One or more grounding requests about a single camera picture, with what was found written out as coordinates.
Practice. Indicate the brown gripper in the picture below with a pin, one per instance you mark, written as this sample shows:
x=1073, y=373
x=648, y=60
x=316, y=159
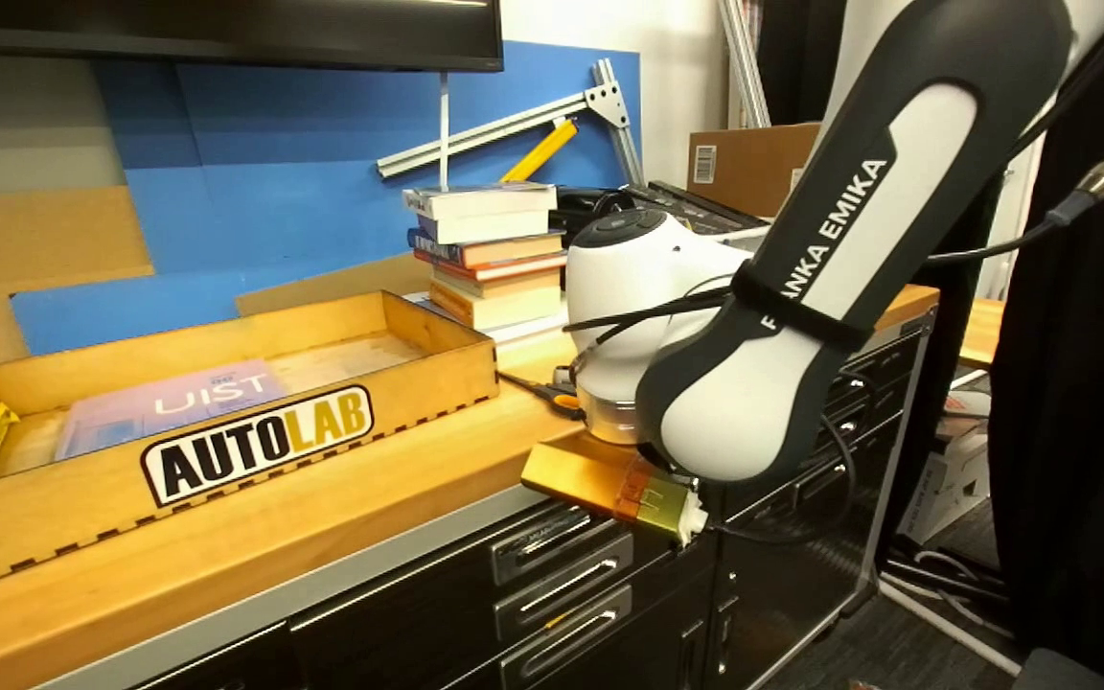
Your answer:
x=583, y=481

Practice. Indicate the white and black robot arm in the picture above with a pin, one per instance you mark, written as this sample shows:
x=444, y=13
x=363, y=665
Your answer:
x=884, y=194

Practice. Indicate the black drawer cabinet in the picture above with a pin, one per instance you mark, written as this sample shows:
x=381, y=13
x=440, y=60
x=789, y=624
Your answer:
x=835, y=424

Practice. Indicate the cream thick book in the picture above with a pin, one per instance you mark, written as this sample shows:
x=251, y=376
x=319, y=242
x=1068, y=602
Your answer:
x=501, y=306

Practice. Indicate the stack of books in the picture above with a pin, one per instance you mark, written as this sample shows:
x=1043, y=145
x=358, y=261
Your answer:
x=490, y=252

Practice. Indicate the white thick book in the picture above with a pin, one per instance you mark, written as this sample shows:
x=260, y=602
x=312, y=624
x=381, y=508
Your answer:
x=480, y=211

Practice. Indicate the yellow bar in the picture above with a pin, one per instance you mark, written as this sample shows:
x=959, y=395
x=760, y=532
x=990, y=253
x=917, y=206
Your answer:
x=537, y=150

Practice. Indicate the brown cardboard box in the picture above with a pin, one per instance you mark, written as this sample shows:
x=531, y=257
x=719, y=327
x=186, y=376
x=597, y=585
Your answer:
x=747, y=168

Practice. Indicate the wooden tray with Autolab label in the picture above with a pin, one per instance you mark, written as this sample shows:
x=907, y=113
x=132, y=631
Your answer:
x=194, y=505

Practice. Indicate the purple UIST booklet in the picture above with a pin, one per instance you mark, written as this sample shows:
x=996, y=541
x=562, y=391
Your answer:
x=172, y=408

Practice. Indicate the black curtain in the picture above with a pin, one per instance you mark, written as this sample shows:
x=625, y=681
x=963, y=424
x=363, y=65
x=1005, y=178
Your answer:
x=1092, y=447

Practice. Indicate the black monitor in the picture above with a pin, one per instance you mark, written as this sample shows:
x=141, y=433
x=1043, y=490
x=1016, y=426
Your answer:
x=194, y=25

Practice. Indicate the greenish wrist camera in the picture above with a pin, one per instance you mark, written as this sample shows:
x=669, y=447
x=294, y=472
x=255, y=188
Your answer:
x=674, y=510

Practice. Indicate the silver aluminium extrusion frame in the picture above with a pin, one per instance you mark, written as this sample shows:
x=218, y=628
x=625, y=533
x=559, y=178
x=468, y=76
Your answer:
x=516, y=119

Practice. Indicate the blue foam wall panel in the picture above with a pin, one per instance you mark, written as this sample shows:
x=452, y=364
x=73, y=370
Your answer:
x=271, y=206

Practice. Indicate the brown wall panel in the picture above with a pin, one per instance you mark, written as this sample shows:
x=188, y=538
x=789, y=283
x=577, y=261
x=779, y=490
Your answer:
x=30, y=253

